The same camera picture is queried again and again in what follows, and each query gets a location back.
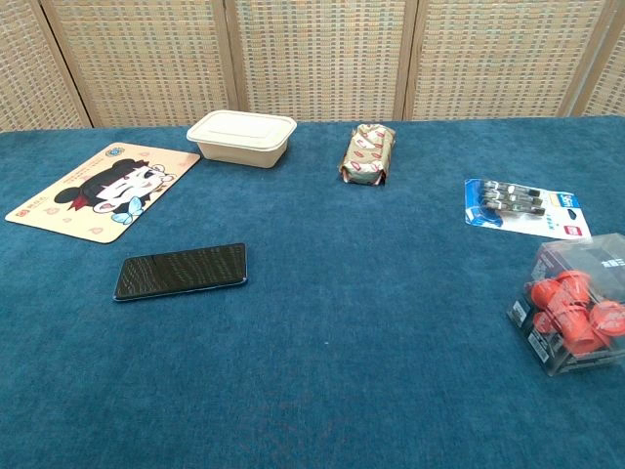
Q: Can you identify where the clear box of orange capsules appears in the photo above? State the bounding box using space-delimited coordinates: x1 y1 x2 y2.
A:
506 233 625 378

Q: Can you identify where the black smartphone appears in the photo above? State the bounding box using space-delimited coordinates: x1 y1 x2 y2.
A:
112 242 249 302

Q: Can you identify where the cartoon girl mouse pad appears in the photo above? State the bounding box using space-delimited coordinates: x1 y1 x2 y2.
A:
4 142 202 244

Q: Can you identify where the blue carpet table cloth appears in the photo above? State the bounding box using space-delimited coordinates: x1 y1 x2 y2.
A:
0 114 625 469

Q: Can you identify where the woven folding screen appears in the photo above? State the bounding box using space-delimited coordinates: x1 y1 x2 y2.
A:
0 0 625 133

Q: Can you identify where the beige lidded food container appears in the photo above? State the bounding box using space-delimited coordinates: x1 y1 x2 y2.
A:
186 109 298 170

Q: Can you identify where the blue white blister pack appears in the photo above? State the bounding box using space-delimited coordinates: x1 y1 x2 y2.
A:
463 177 593 241

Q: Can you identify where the gold wrapped snack package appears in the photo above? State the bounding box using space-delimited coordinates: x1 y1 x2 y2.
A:
338 123 396 188

